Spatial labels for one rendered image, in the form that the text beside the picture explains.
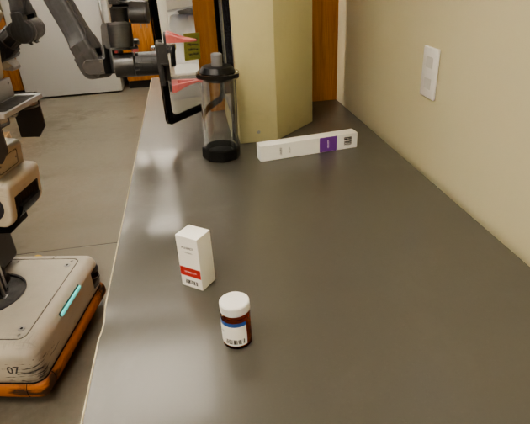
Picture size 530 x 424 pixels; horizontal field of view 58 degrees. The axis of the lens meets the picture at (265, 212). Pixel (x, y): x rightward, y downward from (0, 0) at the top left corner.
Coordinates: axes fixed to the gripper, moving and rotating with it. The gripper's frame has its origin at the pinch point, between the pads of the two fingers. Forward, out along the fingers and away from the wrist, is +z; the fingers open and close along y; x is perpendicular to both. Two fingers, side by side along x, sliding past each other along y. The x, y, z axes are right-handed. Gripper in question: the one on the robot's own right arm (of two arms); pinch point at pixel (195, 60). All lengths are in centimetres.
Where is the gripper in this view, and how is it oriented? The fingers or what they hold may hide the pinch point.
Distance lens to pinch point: 127.5
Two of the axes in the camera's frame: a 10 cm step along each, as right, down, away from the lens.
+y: -0.3, -8.8, -4.8
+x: -1.7, -4.7, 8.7
